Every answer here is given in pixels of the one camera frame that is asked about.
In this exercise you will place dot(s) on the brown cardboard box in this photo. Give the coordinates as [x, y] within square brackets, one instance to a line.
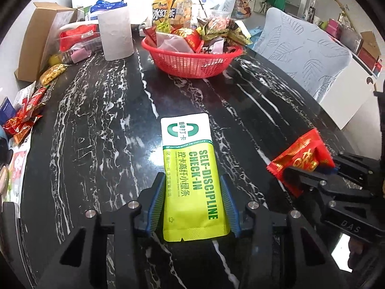
[36, 42]

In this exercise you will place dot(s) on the white pink printed packet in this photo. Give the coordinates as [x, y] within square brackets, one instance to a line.
[18, 168]

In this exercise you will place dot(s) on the person's right hand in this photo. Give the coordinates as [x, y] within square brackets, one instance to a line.
[359, 251]

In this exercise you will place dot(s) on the pink gift box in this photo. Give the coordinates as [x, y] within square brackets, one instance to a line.
[334, 27]

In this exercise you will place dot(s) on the pile of red snack packets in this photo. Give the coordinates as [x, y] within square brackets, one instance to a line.
[25, 114]

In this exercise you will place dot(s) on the red plastic basket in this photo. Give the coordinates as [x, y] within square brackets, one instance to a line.
[192, 63]

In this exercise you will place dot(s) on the chair with light blue cover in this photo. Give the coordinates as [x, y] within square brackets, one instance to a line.
[300, 51]

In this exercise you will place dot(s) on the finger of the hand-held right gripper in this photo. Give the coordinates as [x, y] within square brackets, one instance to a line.
[306, 179]
[352, 164]

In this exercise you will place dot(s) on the white toilet paper roll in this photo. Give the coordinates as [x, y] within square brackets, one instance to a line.
[115, 33]

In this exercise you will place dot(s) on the yellow round object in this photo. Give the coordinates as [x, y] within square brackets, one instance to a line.
[55, 60]

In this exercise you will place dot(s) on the blue tissue pack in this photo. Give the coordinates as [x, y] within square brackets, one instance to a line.
[106, 6]

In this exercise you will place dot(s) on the clear box with red packet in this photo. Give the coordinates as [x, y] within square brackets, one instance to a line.
[78, 36]

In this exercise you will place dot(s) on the patterned cloth bag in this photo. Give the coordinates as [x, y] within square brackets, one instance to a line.
[244, 6]

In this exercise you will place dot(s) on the purple jar with white lid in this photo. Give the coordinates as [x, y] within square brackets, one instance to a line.
[6, 111]

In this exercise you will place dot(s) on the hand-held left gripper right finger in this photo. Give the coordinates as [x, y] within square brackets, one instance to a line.
[230, 207]

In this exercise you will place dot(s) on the white water bottle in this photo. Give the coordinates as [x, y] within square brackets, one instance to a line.
[197, 0]

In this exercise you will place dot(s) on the white foil packet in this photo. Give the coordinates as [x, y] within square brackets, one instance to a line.
[24, 94]

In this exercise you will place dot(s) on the red gold-print snack packet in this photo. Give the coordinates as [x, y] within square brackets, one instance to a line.
[300, 156]

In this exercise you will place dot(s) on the green white drink sachet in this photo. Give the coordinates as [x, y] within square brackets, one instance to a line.
[192, 171]

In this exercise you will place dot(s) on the white cabinet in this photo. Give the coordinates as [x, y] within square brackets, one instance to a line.
[352, 96]

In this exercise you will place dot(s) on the round pink object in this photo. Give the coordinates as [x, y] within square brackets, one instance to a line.
[3, 177]

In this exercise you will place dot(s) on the pink wrapped snack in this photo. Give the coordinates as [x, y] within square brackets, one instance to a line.
[80, 56]

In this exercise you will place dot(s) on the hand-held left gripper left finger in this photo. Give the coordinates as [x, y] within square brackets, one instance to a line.
[156, 204]

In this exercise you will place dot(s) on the iced tea bottle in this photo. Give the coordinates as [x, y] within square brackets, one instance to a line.
[171, 9]

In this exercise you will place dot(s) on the golden snack bag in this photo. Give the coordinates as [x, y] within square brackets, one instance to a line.
[52, 75]

